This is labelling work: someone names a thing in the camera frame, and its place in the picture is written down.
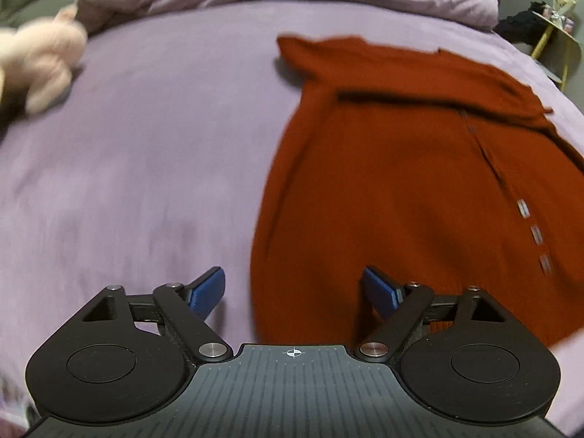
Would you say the rust red knit cardigan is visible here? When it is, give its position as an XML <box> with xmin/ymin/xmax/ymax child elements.
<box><xmin>250</xmin><ymin>36</ymin><xmax>583</xmax><ymax>345</ymax></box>

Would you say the black clothes pile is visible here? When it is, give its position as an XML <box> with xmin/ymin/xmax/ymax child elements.
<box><xmin>493</xmin><ymin>1</ymin><xmax>548</xmax><ymax>46</ymax></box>

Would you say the lilac bed sheet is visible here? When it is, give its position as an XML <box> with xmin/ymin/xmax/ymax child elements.
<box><xmin>1</xmin><ymin>0</ymin><xmax>583</xmax><ymax>437</ymax></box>

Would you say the yellow metal side table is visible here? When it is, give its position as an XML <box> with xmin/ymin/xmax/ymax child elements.
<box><xmin>531</xmin><ymin>11</ymin><xmax>583</xmax><ymax>93</ymax></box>

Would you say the pink plush toy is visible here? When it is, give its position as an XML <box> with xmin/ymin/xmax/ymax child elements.
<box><xmin>1</xmin><ymin>4</ymin><xmax>88</xmax><ymax>116</ymax></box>

